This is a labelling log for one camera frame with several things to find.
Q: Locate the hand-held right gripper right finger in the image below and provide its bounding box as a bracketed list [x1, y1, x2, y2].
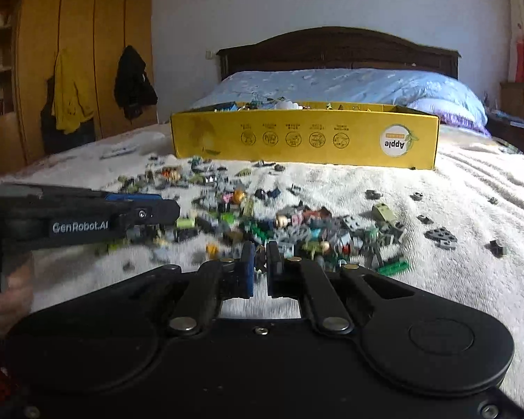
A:
[266, 241, 424, 337]

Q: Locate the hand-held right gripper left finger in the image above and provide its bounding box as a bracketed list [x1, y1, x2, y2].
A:
[100, 241, 256, 338]

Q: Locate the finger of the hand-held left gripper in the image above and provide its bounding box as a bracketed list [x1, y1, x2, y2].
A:
[114, 200, 182, 236]
[105, 192, 164, 204]

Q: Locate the pile of toy bricks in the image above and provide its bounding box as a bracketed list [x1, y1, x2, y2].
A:
[118, 155, 410, 278]

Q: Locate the yellow cardboard box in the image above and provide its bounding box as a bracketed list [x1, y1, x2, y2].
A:
[170, 104, 440, 171]

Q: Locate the person's left hand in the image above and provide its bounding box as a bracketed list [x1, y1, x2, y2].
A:
[0, 255, 33, 339]

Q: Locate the small white device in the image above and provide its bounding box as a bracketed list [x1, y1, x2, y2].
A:
[100, 146, 137, 159]

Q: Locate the black jacket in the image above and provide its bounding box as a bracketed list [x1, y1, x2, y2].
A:
[114, 46, 158, 119]

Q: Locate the sage green slope brick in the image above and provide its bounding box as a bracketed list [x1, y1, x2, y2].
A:
[372, 203, 396, 224]

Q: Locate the yellow jacket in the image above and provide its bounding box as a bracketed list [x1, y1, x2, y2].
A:
[53, 48, 95, 134]

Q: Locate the heap of clips and toys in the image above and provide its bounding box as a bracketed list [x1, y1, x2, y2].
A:
[210, 98, 376, 112]

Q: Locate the blue-grey wedge plate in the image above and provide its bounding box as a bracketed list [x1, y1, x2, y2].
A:
[424, 228, 458, 249]

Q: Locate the wooden wardrobe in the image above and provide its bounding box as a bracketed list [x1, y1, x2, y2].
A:
[17, 0, 153, 162]

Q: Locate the blue floral quilt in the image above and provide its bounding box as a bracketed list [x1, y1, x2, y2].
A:
[188, 68, 487, 123]

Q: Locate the cream fluffy blanket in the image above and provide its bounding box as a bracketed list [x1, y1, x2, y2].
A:
[0, 122, 524, 411]

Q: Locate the dark wooden headboard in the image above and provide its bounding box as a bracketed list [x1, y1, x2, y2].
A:
[217, 26, 460, 81]

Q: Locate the purple pillow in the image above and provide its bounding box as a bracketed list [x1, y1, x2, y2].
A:
[408, 98, 490, 137]

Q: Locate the dark nightstand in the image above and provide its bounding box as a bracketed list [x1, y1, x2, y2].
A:
[485, 111, 524, 161]

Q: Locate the long wooden cabinet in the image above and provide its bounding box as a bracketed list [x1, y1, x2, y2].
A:
[500, 81, 524, 116]

